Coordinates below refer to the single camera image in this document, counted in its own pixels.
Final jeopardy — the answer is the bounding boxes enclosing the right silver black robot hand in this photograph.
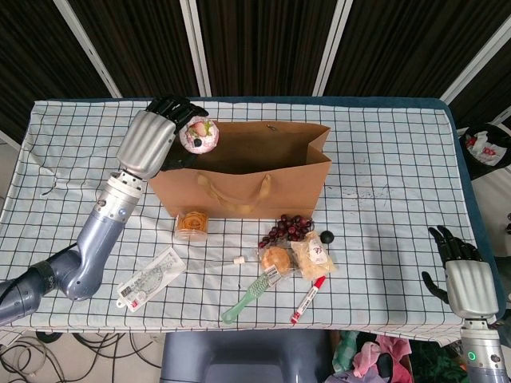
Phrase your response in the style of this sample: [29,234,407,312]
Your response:
[422,225,500,320]

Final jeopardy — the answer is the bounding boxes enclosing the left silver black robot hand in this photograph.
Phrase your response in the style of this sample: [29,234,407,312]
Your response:
[115,95,210,180]

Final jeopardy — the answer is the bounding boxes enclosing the pink toy strawberry cake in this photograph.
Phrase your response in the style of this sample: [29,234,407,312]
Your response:
[178,118,220,155]

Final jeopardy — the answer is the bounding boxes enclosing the clear rubber band jar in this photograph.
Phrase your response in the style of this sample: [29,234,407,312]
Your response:
[174,211,210,242]

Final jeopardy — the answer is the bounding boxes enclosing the brown paper bag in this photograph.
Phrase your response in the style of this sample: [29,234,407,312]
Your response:
[148,120,334,219]

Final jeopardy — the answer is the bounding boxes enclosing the packaged bread with white label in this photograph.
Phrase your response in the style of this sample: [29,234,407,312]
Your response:
[290,230,338,280]

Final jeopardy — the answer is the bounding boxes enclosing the dark red grape bunch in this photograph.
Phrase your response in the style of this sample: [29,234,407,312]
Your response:
[258,214,315,249]

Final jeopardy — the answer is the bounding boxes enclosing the packaged round bun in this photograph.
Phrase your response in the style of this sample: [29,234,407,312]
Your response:
[258,245,295,286]

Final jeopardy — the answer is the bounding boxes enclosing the dark green cloth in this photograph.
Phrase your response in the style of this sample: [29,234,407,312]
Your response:
[410,341,472,383]

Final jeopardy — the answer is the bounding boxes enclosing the pink cloth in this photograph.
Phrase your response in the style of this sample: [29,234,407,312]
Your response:
[353,336,412,378]

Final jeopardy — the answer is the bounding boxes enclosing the black trash bin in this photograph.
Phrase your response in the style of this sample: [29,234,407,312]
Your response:
[458,122,511,180]

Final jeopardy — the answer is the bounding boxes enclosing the packaged clear ruler set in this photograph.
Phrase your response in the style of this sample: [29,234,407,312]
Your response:
[116,246,188,313]

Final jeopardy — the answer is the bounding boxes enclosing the glass tube with white stopper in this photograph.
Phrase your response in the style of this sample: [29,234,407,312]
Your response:
[185,255,248,272]

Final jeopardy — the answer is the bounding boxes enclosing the red whiteboard marker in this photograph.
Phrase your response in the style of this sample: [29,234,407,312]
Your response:
[289,274,329,325]

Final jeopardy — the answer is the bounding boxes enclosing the green scrubbing brush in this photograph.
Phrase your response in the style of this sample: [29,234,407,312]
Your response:
[220,272,275,325]

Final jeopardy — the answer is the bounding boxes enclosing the white partition post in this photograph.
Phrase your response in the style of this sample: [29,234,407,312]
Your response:
[178,0,212,98]
[53,0,123,99]
[312,0,355,97]
[440,15,511,105]

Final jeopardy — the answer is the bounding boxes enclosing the black floor cables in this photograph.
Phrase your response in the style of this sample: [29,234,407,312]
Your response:
[0,330,164,383]

